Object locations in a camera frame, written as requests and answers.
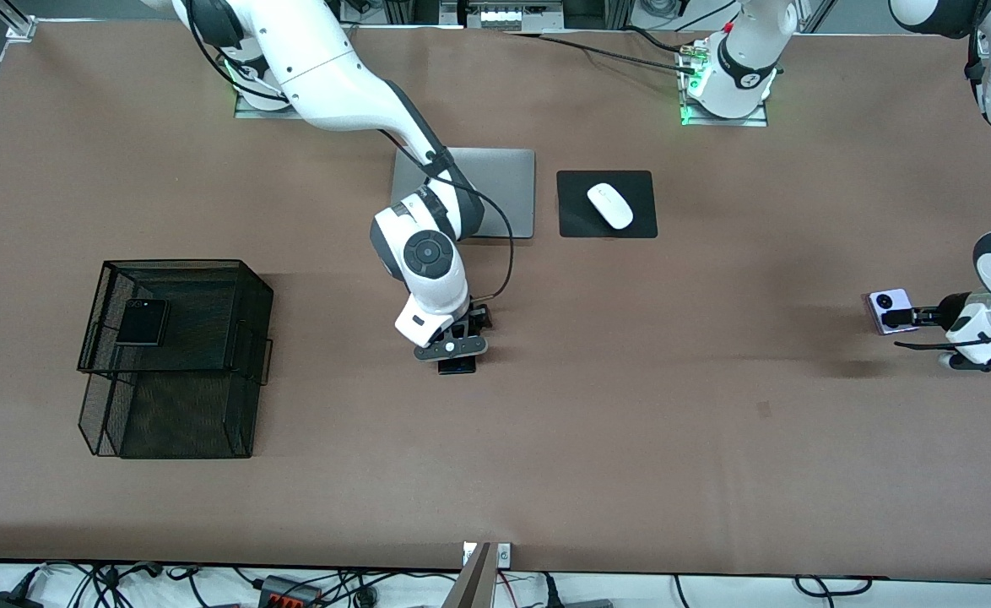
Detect thin black table cable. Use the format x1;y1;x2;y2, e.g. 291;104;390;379
625;25;701;55

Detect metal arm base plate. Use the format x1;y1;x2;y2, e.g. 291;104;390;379
234;95;324;120
679;100;769;128

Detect black mesh two-tier tray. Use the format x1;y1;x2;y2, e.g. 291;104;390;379
77;259;275;460

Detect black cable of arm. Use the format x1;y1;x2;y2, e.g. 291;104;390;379
187;0;515;307
892;25;991;349

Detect thick black table cable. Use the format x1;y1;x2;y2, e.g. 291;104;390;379
502;30;701;75

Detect black square flip phone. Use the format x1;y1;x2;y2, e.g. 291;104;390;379
115;297;171;348

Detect black power strip red switches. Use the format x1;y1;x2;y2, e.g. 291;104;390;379
259;575;325;608

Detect white power strip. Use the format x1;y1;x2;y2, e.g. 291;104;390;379
460;0;549;32

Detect grey brown post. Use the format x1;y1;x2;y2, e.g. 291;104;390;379
443;542;497;608

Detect aluminium frame profile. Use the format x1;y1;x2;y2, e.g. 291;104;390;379
0;0;37;41

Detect silver closed laptop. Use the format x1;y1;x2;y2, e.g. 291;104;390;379
391;147;537;240

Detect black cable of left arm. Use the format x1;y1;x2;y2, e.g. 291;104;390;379
892;25;991;349

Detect white computer mouse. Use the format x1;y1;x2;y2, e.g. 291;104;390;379
587;182;635;231

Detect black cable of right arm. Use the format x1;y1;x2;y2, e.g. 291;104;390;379
187;0;515;307

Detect black mouse pad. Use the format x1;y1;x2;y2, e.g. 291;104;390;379
556;170;658;240

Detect lilac flip phone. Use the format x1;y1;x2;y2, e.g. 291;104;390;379
862;288;920;337

